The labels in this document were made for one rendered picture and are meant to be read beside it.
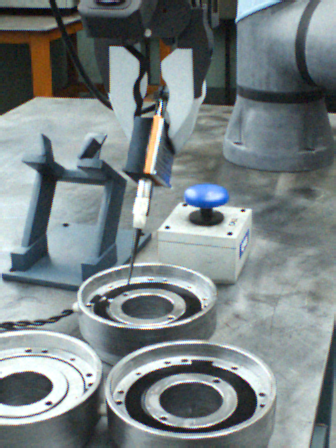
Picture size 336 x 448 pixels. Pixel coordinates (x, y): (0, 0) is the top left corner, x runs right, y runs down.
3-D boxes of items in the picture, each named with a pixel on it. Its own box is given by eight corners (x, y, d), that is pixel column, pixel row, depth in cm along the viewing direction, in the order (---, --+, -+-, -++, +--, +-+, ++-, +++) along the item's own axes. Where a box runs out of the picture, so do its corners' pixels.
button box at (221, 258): (236, 285, 67) (237, 234, 65) (158, 276, 69) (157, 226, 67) (253, 248, 74) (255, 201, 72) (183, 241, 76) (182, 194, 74)
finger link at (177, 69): (224, 137, 66) (212, 33, 63) (205, 157, 61) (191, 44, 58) (190, 138, 67) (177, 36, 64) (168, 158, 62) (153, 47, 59)
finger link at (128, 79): (161, 136, 68) (170, 36, 64) (136, 155, 63) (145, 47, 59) (129, 130, 69) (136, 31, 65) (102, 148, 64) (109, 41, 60)
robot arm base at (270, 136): (236, 135, 110) (236, 69, 106) (339, 143, 106) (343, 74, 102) (211, 166, 97) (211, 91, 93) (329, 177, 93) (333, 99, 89)
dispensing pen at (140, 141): (101, 277, 59) (140, 75, 62) (120, 285, 63) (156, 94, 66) (128, 281, 58) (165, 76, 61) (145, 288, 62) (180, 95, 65)
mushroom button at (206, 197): (222, 250, 67) (223, 197, 65) (179, 246, 68) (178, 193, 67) (232, 233, 71) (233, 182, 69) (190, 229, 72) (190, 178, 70)
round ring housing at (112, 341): (230, 315, 62) (231, 270, 60) (196, 386, 52) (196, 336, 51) (109, 299, 65) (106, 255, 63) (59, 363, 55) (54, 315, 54)
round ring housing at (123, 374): (130, 382, 53) (127, 333, 51) (279, 395, 51) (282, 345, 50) (88, 482, 44) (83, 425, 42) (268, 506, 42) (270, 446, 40)
